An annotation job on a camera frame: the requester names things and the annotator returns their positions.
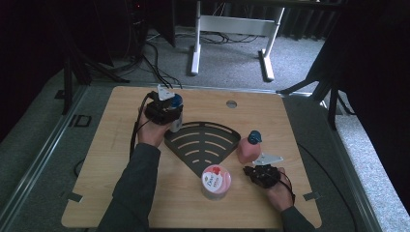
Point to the person's left hand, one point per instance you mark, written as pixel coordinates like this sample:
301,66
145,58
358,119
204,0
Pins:
151,133

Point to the person's right hand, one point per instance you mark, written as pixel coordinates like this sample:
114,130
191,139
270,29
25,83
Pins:
282,196

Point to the jar with pink lid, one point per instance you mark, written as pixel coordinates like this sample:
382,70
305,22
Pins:
216,182

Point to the pink bottle with blue pump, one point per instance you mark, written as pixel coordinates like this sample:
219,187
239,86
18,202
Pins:
247,151

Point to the grey table bracket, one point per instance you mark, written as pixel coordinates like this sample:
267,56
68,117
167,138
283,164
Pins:
311,195
73,196

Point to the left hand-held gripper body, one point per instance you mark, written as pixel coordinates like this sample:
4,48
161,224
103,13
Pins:
158,111

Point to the dark metal corner rack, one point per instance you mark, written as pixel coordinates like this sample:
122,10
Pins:
203,145

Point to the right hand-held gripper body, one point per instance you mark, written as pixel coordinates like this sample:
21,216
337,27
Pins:
266,177

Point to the white desk frame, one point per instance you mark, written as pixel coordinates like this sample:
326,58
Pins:
238,24

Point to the black metal stand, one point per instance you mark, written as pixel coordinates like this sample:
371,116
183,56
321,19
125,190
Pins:
332,106
69,80

